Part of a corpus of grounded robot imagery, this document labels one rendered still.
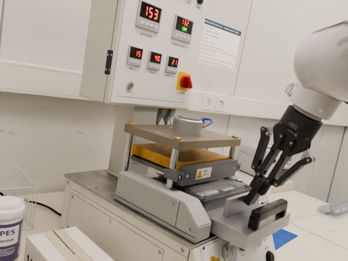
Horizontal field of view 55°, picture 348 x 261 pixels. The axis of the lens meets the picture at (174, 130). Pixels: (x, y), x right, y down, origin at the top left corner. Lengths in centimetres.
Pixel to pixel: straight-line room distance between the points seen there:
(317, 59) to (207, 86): 122
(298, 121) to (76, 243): 55
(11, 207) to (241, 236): 51
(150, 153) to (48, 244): 30
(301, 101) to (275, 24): 149
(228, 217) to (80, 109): 78
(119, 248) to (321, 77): 57
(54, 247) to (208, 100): 111
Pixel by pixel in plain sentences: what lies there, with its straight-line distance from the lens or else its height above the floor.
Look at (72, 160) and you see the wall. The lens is 136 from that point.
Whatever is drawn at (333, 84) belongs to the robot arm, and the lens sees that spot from 56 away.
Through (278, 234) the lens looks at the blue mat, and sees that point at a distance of 134.
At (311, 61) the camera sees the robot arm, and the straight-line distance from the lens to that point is 55.
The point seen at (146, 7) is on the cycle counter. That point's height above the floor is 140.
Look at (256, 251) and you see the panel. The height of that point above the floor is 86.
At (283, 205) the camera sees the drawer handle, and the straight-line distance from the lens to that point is 80.
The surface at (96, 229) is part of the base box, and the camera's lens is 90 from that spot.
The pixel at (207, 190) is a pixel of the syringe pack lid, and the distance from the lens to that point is 77.
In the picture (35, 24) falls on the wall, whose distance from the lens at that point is 124.
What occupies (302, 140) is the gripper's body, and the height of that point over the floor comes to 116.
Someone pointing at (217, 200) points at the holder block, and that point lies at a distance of 77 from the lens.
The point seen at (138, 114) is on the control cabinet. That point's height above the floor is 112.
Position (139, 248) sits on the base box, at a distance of 79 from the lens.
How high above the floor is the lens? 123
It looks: 8 degrees down
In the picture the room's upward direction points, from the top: 10 degrees clockwise
